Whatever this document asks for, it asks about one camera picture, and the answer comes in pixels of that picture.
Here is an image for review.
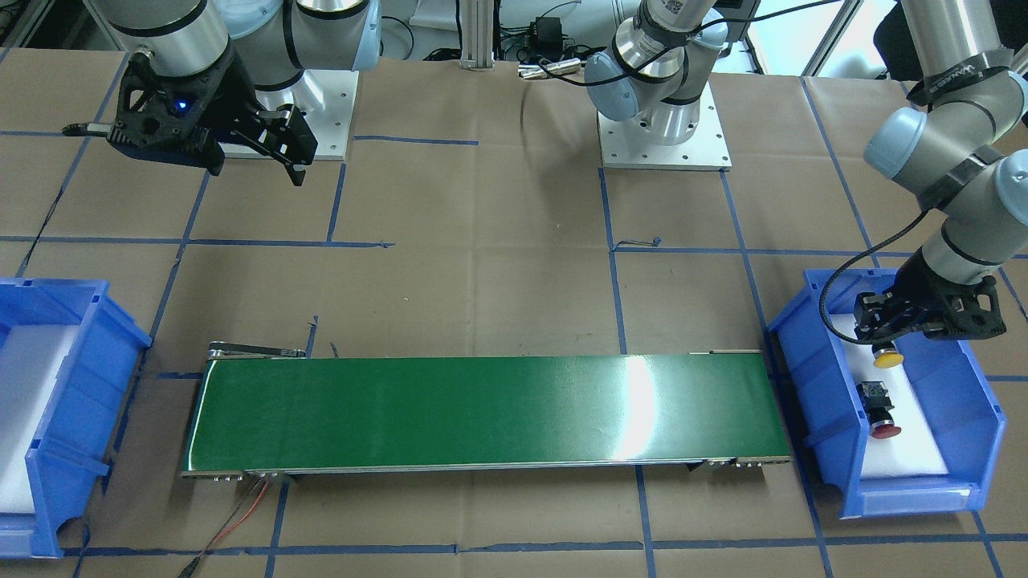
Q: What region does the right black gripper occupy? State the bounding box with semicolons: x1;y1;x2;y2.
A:
106;41;318;187

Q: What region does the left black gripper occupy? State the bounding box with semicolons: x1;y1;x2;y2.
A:
853;257;1007;344

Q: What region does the yellow push button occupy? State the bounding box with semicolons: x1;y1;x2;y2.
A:
871;344;904;370

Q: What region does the red push button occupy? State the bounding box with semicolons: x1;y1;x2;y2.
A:
856;381;902;440

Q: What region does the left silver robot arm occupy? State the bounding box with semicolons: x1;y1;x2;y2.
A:
853;1;1026;348

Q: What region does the blue plastic bin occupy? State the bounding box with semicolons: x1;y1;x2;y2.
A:
1;278;152;559
770;268;1006;519

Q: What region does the green conveyor belt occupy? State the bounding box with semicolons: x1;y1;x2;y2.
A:
182;352;790;478

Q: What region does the black power adapter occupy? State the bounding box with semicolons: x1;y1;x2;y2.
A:
528;16;565;51

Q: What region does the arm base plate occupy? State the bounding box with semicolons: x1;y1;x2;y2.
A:
255;69;360;161
596;84;733;171

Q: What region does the aluminium frame post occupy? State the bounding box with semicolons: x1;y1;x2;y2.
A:
456;0;495;70

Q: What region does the red black wire pair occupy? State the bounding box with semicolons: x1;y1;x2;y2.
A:
178;474;278;578

